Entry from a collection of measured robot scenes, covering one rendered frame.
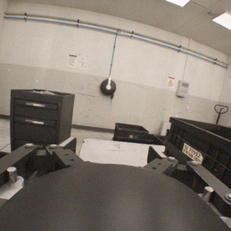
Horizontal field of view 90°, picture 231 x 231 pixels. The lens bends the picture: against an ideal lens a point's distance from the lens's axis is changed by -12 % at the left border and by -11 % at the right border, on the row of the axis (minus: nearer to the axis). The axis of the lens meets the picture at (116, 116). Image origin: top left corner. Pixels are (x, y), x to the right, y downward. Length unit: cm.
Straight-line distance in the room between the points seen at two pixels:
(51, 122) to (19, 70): 261
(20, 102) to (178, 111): 353
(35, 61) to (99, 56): 148
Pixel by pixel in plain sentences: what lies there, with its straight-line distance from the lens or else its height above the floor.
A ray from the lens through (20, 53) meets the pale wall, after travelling 372.
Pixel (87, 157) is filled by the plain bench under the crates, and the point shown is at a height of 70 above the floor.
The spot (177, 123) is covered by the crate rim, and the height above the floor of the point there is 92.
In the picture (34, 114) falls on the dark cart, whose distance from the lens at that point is 127.
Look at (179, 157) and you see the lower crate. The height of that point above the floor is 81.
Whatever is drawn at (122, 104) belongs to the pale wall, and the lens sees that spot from 323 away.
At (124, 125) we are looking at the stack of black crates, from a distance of 185.
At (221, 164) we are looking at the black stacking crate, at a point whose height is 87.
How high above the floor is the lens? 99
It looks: 10 degrees down
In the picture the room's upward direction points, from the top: 10 degrees clockwise
